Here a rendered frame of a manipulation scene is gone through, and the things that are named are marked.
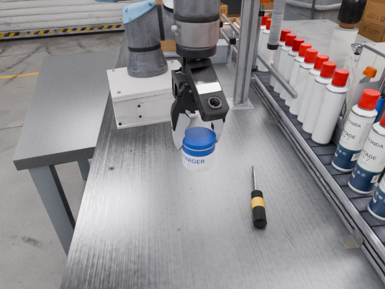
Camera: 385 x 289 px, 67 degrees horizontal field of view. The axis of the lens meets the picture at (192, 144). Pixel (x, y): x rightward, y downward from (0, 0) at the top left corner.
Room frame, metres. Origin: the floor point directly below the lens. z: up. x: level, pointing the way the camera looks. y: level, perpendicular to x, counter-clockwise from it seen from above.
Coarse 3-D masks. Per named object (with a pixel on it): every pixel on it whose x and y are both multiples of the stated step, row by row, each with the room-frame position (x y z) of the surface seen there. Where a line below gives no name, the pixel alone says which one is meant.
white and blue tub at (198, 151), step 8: (192, 128) 0.51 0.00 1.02; (200, 128) 0.51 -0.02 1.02; (208, 128) 0.51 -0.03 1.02; (192, 136) 0.48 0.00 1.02; (200, 136) 0.48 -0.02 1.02; (208, 136) 0.48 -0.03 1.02; (184, 144) 0.47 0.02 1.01; (192, 144) 0.46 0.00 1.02; (200, 144) 0.45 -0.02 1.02; (208, 144) 0.46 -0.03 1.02; (184, 152) 0.47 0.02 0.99; (192, 152) 0.45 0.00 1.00; (200, 152) 0.45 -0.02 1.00; (208, 152) 0.46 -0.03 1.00; (184, 160) 0.47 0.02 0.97; (192, 160) 0.45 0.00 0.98; (200, 160) 0.45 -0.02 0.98; (208, 160) 0.46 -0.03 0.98; (192, 168) 0.45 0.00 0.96; (200, 168) 0.45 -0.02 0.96; (208, 168) 0.46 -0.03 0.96
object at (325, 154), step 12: (228, 36) 1.69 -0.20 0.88; (264, 84) 1.04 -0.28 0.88; (276, 96) 0.94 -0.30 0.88; (288, 108) 0.85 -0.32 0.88; (300, 132) 0.70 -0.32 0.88; (312, 144) 0.64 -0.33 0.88; (324, 156) 0.59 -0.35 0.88; (336, 180) 0.50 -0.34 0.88; (348, 180) 0.50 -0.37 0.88; (348, 192) 0.46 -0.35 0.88; (372, 192) 0.46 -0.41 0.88; (360, 204) 0.43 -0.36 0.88; (372, 228) 0.36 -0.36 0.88; (384, 228) 0.36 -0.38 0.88; (384, 240) 0.34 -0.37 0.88
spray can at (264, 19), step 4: (264, 16) 1.23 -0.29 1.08; (268, 16) 1.24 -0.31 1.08; (264, 20) 1.23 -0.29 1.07; (264, 24) 1.23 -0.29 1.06; (264, 28) 1.22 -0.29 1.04; (260, 32) 1.22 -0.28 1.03; (260, 36) 1.22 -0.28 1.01; (260, 40) 1.22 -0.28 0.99; (260, 44) 1.22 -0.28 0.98; (260, 48) 1.22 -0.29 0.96; (256, 60) 1.22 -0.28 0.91; (256, 64) 1.22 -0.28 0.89
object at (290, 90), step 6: (234, 30) 1.53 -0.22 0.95; (258, 54) 1.14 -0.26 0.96; (264, 60) 1.08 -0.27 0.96; (270, 66) 1.02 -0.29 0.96; (270, 72) 0.99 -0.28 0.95; (276, 72) 0.96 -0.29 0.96; (276, 78) 0.93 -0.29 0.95; (282, 84) 0.87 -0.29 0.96; (288, 84) 0.86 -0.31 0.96; (288, 90) 0.83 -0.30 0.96; (294, 96) 0.79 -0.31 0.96
